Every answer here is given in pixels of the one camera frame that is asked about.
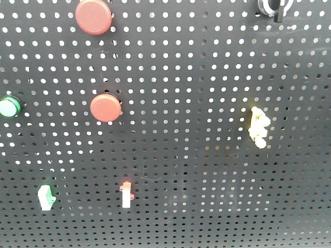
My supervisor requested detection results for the white red-tipped rocker switch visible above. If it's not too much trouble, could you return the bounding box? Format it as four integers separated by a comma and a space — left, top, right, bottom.
119, 181, 134, 208

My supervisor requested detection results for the red mushroom button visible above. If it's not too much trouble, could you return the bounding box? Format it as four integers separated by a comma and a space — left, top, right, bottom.
90, 94, 122, 122
75, 0, 112, 35

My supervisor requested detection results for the yellow toggle switch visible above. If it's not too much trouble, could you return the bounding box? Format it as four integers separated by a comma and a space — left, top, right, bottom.
248, 106, 271, 149

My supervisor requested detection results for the white green-tipped rocker switch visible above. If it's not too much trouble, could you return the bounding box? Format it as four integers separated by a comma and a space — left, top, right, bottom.
37, 185, 56, 211

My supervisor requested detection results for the upper red mushroom button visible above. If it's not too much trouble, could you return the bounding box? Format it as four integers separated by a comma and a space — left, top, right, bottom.
75, 0, 112, 35

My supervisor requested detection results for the black perforated pegboard panel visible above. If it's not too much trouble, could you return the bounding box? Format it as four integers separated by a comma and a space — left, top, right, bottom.
1, 1, 330, 247

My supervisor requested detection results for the green round push button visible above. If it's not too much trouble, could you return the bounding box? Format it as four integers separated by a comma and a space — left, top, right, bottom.
0, 95, 23, 118

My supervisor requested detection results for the lower red mushroom button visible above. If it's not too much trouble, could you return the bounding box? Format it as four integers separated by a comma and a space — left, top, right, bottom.
90, 94, 122, 122

